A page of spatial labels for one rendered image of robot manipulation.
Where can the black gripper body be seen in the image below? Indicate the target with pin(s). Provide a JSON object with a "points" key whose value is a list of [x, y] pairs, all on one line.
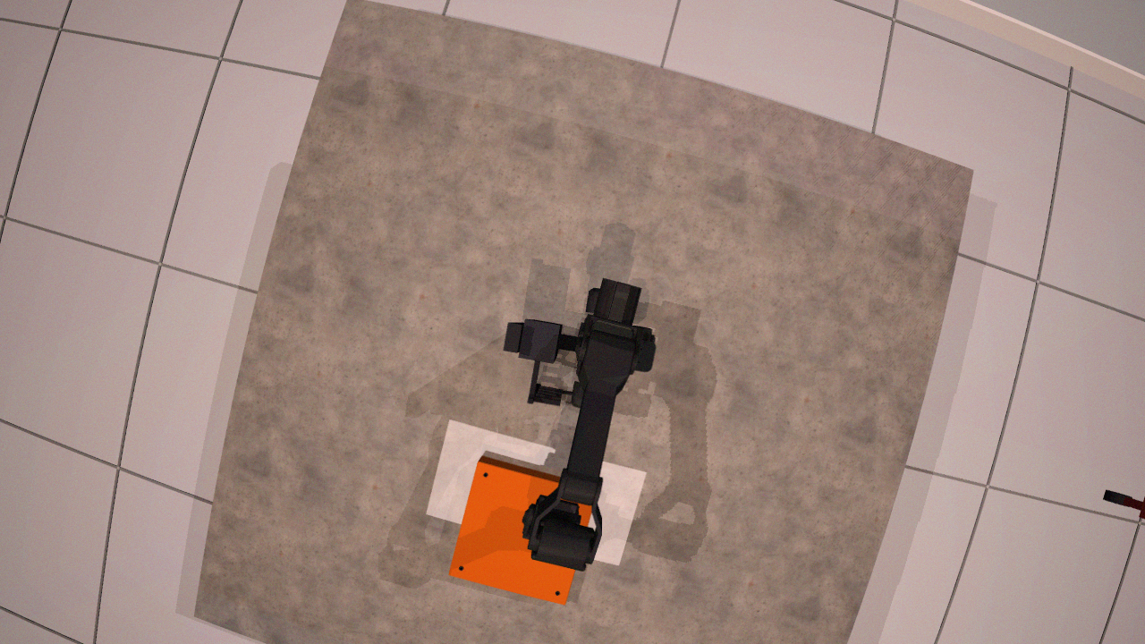
{"points": [[577, 392]]}

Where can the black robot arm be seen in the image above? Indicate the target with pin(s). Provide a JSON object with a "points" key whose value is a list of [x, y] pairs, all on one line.
{"points": [[611, 353]]}

